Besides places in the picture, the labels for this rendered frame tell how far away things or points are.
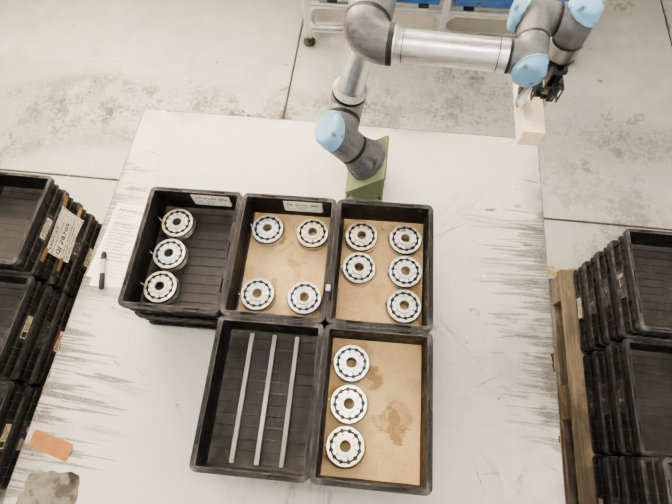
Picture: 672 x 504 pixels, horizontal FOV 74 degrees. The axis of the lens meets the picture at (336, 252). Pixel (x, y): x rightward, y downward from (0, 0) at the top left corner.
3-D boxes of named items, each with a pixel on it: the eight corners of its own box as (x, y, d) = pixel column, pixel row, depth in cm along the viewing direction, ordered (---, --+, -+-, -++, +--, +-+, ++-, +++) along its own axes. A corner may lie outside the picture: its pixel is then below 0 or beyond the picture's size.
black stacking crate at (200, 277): (165, 204, 154) (152, 187, 144) (249, 210, 153) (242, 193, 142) (134, 316, 139) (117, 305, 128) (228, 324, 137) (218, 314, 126)
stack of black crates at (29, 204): (50, 219, 229) (-15, 169, 188) (106, 224, 227) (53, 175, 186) (19, 293, 213) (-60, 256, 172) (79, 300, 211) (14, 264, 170)
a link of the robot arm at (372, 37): (332, 38, 102) (556, 61, 95) (342, 2, 105) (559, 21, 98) (336, 74, 113) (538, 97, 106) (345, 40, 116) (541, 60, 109)
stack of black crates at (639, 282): (570, 269, 212) (624, 227, 171) (636, 276, 210) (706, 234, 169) (579, 354, 196) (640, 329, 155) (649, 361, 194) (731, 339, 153)
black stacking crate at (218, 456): (229, 325, 137) (219, 315, 126) (325, 333, 135) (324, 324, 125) (202, 468, 121) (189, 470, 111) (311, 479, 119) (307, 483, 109)
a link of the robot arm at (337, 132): (334, 165, 155) (307, 145, 146) (342, 133, 159) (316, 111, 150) (360, 158, 147) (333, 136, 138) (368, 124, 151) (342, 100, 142)
